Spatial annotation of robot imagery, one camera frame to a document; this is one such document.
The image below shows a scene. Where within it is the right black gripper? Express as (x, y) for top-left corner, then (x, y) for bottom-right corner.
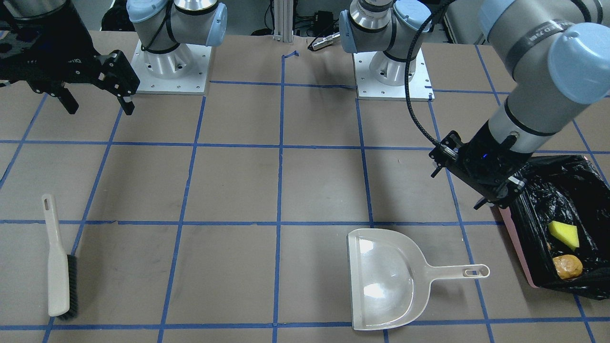
(1, 0), (140, 116)

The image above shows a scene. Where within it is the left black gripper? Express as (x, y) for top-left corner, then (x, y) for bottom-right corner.
(429, 123), (532, 209)

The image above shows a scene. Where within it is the yellow sponge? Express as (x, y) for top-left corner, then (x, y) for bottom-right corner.
(548, 220), (580, 251)

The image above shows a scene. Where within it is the yellow paper ball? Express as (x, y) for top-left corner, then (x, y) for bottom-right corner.
(552, 254), (583, 280)

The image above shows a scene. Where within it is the beige plastic dustpan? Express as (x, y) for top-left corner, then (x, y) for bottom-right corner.
(346, 228), (490, 331)

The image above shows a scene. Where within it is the beige hand brush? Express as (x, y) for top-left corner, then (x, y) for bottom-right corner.
(41, 194), (78, 321)

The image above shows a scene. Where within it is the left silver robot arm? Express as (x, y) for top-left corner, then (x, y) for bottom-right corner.
(338, 0), (610, 209)

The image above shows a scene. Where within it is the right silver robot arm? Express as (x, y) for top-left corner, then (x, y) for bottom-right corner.
(0, 0), (227, 115)

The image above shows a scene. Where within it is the pink bin with black bag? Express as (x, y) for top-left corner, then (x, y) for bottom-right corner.
(502, 155), (610, 300)

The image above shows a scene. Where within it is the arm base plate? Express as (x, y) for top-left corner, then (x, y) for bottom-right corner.
(131, 41), (213, 95)
(352, 50), (435, 101)

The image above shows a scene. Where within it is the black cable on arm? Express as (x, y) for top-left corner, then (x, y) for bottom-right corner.
(404, 0), (451, 148)

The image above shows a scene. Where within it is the aluminium frame post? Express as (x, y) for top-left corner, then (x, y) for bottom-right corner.
(272, 0), (295, 45)

